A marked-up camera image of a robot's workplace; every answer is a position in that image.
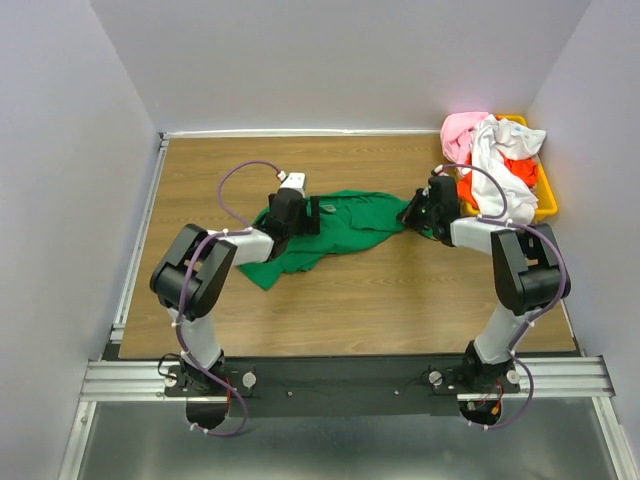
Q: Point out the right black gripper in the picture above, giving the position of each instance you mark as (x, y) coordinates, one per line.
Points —
(404, 217)

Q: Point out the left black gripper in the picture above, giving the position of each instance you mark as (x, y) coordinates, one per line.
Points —
(310, 224)

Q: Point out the green t-shirt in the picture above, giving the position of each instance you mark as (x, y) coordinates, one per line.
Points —
(350, 222)

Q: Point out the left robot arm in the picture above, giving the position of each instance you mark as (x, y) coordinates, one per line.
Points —
(190, 277)

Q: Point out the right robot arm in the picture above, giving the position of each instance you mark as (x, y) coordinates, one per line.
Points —
(530, 277)

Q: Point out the pink t-shirt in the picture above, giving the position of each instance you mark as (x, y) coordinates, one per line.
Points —
(456, 134)

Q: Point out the white t-shirt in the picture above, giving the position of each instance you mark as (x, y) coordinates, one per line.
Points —
(497, 191)

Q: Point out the orange t-shirt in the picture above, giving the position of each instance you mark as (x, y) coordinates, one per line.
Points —
(525, 169)

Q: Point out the yellow plastic bin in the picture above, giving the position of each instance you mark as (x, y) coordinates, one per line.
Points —
(547, 204)

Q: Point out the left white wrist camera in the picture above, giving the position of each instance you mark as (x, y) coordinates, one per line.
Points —
(295, 181)

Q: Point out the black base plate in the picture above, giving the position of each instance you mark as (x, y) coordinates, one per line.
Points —
(337, 386)

